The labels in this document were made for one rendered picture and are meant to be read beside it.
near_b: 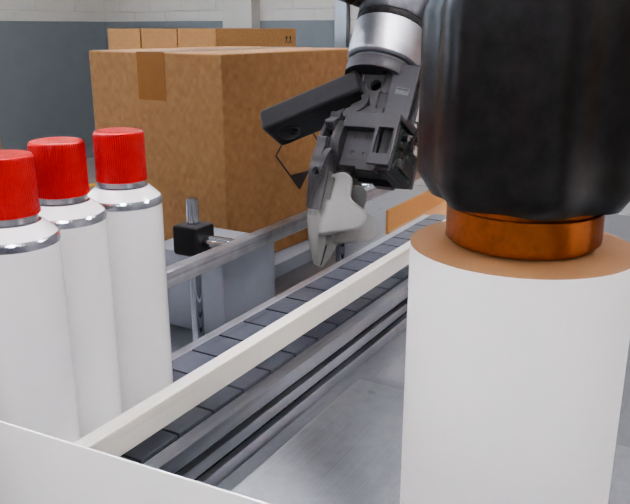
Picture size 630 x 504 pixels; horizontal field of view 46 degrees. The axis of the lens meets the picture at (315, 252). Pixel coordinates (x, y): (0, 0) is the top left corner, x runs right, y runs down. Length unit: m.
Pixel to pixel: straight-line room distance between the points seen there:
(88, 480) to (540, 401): 0.17
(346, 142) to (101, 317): 0.35
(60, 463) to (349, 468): 0.34
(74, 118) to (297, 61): 6.11
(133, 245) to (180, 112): 0.48
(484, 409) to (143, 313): 0.29
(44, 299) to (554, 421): 0.27
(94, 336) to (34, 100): 6.40
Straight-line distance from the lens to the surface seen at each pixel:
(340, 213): 0.72
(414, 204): 1.29
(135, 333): 0.52
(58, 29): 7.00
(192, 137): 0.96
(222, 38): 4.08
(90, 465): 0.17
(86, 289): 0.47
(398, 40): 0.77
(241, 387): 0.59
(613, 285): 0.28
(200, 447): 0.54
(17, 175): 0.42
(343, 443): 0.52
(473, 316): 0.27
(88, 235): 0.47
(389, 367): 0.74
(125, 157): 0.50
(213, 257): 0.65
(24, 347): 0.44
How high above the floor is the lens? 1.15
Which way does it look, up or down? 17 degrees down
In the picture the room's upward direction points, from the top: straight up
